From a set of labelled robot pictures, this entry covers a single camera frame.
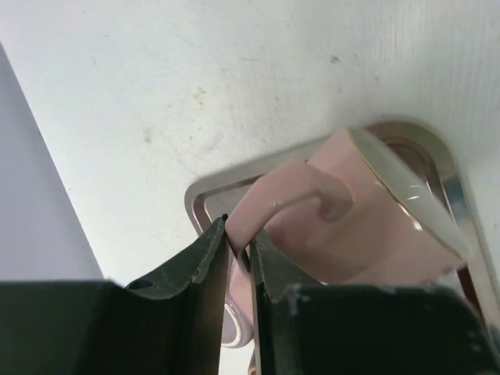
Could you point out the pink faceted mug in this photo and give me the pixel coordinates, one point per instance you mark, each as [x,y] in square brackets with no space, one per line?
[359,211]

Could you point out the stainless steel tray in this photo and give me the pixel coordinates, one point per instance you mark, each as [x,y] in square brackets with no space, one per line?
[219,194]

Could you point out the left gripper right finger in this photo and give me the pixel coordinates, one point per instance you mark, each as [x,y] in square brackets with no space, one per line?
[305,327]

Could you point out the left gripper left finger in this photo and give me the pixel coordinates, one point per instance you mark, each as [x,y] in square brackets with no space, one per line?
[167,322]

